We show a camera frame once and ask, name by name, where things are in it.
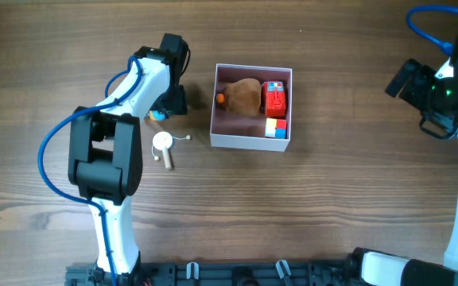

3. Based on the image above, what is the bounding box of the orange blue duck toy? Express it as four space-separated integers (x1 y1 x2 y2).
148 110 168 121

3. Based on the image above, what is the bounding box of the wooden pig rattle drum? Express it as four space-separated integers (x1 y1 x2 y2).
151 131 192 170

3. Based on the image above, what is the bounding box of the brown plush toy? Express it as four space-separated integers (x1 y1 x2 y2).
215 78 262 117

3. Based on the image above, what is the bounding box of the red toy fire truck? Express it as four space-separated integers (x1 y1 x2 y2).
262 81 287 118

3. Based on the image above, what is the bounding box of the colourful 2x2 puzzle cube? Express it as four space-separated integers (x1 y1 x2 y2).
265 118 287 139

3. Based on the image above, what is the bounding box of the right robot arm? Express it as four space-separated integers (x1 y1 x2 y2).
343 33 458 285

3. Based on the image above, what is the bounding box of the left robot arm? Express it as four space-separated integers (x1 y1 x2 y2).
68 33 190 285

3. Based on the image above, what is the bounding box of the white box pink interior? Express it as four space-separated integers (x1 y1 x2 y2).
210 64 293 152

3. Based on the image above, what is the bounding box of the left blue cable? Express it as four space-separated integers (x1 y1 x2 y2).
37 55 144 286

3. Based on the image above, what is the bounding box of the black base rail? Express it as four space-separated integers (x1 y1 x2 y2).
64 260 373 286

